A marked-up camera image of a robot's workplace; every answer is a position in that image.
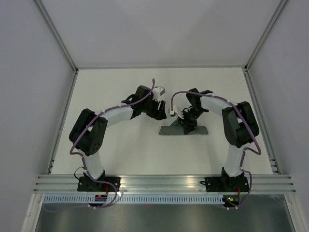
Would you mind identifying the aluminium left side rail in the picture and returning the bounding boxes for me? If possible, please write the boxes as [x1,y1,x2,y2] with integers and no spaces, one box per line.
[44,69,79,174]

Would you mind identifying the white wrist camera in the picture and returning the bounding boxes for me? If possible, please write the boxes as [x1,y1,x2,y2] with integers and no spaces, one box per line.
[169,105,183,119]
[152,86,166,102]

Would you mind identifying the aluminium frame post left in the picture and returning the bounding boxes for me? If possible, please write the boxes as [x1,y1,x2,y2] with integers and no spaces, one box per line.
[33,0,78,73]

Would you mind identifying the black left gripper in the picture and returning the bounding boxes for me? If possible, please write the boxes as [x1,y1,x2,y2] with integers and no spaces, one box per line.
[141,95,167,121]

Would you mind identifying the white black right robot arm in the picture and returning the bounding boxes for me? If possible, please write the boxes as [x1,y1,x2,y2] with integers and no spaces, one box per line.
[170,88,261,192]

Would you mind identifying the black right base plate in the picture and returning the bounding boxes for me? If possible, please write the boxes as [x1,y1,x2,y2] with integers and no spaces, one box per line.
[201,176,249,193]

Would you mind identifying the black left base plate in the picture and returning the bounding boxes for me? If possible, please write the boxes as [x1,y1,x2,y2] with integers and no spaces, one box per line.
[77,176,121,192]

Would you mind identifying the aluminium frame post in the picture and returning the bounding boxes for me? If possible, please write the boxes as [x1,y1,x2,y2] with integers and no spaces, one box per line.
[33,0,78,73]
[243,0,289,72]

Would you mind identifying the grey cloth napkin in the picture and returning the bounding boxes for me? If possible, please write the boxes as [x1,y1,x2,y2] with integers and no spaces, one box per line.
[159,118,209,136]

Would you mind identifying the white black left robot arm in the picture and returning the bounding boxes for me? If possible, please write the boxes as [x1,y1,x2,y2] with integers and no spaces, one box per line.
[69,86,167,191]

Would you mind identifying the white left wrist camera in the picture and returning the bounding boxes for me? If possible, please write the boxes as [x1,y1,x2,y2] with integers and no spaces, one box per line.
[152,86,166,102]

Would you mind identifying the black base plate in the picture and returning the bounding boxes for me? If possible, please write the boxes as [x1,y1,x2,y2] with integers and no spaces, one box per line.
[77,176,121,192]
[201,176,249,193]

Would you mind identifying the aluminium frame post right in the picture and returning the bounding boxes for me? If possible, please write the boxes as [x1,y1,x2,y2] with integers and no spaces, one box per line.
[243,0,289,72]

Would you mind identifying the aluminium right side rail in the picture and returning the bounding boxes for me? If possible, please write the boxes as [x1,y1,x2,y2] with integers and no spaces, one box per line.
[242,67,281,174]

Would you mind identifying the white slotted cable duct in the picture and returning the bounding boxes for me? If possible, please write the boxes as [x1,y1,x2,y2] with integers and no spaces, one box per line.
[43,194,224,204]

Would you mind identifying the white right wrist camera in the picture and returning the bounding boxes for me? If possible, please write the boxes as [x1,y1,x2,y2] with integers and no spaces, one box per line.
[169,105,183,119]

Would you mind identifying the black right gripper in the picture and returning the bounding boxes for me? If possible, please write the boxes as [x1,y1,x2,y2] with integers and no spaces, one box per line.
[178,107,206,135]

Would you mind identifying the aluminium front rail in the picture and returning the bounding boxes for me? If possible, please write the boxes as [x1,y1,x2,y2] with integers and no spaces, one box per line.
[32,174,296,195]

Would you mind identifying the aluminium rail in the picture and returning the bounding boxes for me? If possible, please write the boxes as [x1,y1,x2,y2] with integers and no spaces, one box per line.
[32,174,296,195]
[242,67,281,174]
[44,69,79,174]

